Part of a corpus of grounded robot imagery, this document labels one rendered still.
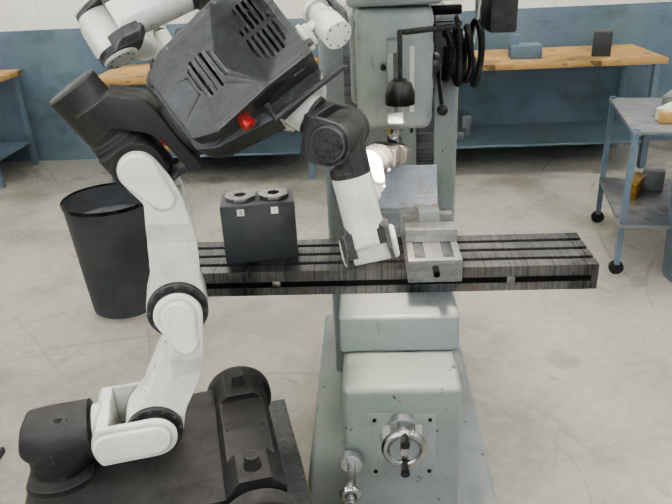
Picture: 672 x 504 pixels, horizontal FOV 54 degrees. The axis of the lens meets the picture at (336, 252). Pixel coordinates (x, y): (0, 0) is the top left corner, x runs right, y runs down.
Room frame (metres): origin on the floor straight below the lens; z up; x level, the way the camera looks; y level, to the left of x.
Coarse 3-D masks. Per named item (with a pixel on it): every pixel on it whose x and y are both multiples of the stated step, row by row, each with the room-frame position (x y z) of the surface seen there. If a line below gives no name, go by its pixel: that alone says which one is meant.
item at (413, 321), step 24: (360, 312) 1.61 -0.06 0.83; (384, 312) 1.61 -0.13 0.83; (408, 312) 1.60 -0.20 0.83; (432, 312) 1.59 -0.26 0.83; (456, 312) 1.59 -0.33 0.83; (360, 336) 1.59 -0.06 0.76; (384, 336) 1.58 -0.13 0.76; (408, 336) 1.58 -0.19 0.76; (432, 336) 1.58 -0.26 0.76; (456, 336) 1.57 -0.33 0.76
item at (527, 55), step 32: (608, 32) 5.24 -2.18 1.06; (512, 64) 5.14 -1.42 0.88; (544, 64) 5.12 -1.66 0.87; (576, 64) 5.11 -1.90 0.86; (608, 64) 5.09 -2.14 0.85; (640, 64) 5.08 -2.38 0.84; (480, 128) 5.73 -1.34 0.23; (512, 128) 5.67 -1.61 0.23; (544, 128) 5.62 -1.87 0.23; (576, 128) 5.57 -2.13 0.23; (0, 160) 5.54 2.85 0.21; (32, 160) 6.08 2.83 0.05; (640, 160) 5.09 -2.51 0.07
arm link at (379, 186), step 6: (372, 156) 1.61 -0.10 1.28; (378, 156) 1.63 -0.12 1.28; (372, 162) 1.59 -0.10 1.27; (378, 162) 1.61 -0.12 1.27; (372, 168) 1.57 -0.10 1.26; (378, 168) 1.59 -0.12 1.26; (372, 174) 1.55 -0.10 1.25; (378, 174) 1.57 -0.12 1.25; (378, 180) 1.55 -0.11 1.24; (384, 180) 1.57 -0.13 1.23; (378, 186) 1.55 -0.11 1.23; (384, 186) 1.56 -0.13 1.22; (378, 192) 1.54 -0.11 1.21; (378, 198) 1.55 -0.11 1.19
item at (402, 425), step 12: (396, 420) 1.37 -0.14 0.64; (408, 420) 1.37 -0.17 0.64; (396, 432) 1.30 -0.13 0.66; (408, 432) 1.29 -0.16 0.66; (384, 444) 1.29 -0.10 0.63; (396, 444) 1.30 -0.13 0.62; (408, 444) 1.26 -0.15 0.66; (420, 444) 1.29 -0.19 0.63; (384, 456) 1.29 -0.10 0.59; (396, 456) 1.30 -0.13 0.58; (408, 456) 1.29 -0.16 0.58; (420, 456) 1.29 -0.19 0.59; (408, 468) 1.27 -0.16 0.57
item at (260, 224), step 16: (240, 192) 1.89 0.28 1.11; (256, 192) 1.92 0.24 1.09; (272, 192) 1.89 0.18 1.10; (288, 192) 1.90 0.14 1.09; (224, 208) 1.81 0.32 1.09; (240, 208) 1.81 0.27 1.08; (256, 208) 1.81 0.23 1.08; (272, 208) 1.82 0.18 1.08; (288, 208) 1.82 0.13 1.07; (224, 224) 1.81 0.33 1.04; (240, 224) 1.81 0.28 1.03; (256, 224) 1.81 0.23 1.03; (272, 224) 1.82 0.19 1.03; (288, 224) 1.82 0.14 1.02; (224, 240) 1.81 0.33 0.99; (240, 240) 1.81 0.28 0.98; (256, 240) 1.81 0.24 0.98; (272, 240) 1.82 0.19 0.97; (288, 240) 1.82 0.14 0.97; (240, 256) 1.81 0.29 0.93; (256, 256) 1.81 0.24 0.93; (272, 256) 1.82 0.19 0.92; (288, 256) 1.82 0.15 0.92
